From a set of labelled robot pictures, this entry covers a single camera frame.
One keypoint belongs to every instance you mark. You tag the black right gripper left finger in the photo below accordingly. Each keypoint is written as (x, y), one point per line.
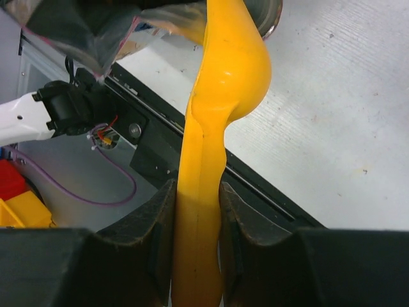
(126, 264)

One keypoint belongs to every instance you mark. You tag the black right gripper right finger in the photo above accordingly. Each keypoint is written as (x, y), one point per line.
(263, 264)

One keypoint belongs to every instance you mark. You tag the yellow plastic scoop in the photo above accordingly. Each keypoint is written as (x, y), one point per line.
(233, 79)

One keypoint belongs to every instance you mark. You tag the pet food bag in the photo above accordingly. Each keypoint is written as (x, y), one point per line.
(95, 33)

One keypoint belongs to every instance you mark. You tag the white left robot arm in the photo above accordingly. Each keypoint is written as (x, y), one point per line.
(59, 108)

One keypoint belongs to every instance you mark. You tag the yellow storage bin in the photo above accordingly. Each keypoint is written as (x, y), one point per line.
(25, 211)

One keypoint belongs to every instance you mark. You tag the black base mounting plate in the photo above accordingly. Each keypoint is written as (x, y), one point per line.
(168, 146)

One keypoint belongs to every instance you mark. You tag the red storage bin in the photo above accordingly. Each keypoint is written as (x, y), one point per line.
(12, 182)

